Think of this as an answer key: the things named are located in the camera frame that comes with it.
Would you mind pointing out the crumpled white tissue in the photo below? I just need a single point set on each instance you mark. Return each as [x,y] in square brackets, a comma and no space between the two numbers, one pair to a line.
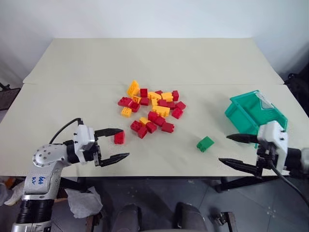
[83,203]

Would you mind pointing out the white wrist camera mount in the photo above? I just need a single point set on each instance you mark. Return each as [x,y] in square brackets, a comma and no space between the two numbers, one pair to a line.
[274,135]
[83,139]

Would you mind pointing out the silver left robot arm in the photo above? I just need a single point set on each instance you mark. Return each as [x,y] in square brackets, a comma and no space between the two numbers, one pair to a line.
[46,154]

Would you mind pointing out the black table leg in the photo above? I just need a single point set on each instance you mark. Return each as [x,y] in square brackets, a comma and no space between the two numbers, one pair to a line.
[72,183]

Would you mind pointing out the teal plastic bin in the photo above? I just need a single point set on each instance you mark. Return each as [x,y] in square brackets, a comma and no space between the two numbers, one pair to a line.
[243,113]

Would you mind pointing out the black frame object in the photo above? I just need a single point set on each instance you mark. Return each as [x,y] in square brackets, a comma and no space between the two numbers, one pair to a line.
[8,95]

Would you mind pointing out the large yellow toy block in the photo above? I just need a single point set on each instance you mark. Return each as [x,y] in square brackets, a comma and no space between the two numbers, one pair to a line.
[133,87]

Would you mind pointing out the long yellow toy block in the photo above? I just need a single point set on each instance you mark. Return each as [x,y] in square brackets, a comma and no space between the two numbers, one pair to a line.
[161,110]

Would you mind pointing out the metal bracket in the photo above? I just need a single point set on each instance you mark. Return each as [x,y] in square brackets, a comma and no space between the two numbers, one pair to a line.
[224,220]

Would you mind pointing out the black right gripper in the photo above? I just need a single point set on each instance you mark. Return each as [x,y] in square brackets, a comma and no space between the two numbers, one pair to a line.
[265,154]

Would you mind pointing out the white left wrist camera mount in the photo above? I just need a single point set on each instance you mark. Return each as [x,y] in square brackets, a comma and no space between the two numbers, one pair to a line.
[83,139]

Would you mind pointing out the white cloth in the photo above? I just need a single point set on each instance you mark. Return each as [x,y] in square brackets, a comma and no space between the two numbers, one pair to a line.
[12,193]

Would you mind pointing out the dark rounded shape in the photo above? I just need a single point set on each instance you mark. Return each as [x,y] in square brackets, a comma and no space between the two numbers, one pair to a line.
[189,217]
[128,217]

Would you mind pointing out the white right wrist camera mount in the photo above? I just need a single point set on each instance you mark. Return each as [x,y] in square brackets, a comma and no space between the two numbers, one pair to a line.
[274,135]

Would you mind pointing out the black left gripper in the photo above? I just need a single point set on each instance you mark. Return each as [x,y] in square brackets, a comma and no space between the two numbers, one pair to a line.
[97,154]

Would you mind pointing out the red toy block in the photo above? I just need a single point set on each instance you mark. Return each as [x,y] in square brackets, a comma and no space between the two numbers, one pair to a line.
[180,105]
[175,95]
[163,103]
[167,127]
[158,92]
[171,105]
[159,120]
[134,106]
[135,125]
[144,101]
[151,127]
[119,138]
[152,116]
[144,92]
[124,101]
[142,132]
[177,113]

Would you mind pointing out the green toy block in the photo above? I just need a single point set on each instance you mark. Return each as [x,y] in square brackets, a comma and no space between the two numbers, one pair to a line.
[205,144]

